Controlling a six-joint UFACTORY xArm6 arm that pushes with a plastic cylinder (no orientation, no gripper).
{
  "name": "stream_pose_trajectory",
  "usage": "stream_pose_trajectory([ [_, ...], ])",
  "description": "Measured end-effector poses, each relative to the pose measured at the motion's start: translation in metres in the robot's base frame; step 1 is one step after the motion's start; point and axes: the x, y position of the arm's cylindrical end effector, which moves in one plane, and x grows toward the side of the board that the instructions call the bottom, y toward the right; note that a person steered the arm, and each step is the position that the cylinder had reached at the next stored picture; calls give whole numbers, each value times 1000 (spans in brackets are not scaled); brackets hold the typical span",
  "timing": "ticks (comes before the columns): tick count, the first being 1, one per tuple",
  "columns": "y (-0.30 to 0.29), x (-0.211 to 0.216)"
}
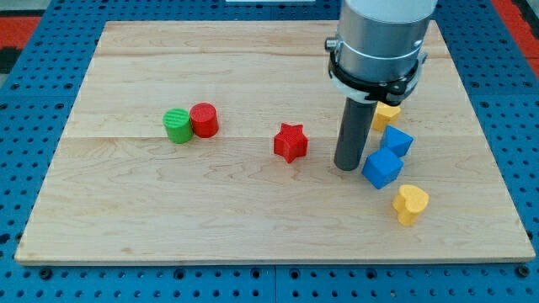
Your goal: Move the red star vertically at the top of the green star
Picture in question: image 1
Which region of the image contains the green cylinder block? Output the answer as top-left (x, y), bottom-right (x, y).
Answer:
top-left (163, 108), bottom-right (193, 144)

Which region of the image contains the red cylinder block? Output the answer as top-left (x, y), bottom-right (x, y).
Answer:
top-left (189, 103), bottom-right (219, 138)

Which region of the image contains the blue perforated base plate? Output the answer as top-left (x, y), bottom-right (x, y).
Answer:
top-left (1, 0), bottom-right (538, 302)

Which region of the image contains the blue cube block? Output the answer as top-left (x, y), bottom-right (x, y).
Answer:
top-left (361, 147), bottom-right (403, 189)

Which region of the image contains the red star block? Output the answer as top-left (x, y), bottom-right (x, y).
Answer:
top-left (274, 123), bottom-right (308, 163)

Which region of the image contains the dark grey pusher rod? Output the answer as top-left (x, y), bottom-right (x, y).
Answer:
top-left (334, 98), bottom-right (376, 171)

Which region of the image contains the wooden board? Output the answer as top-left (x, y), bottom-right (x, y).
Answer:
top-left (15, 21), bottom-right (536, 266)

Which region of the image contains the yellow pentagon block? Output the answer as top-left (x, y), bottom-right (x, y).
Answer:
top-left (371, 102), bottom-right (401, 132)

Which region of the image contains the blue triangular block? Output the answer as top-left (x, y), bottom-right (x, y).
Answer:
top-left (380, 125), bottom-right (414, 157)

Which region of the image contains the yellow heart block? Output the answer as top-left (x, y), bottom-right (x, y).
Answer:
top-left (392, 184), bottom-right (430, 226)

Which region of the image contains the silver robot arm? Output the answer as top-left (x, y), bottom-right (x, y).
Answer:
top-left (324, 0), bottom-right (437, 171)

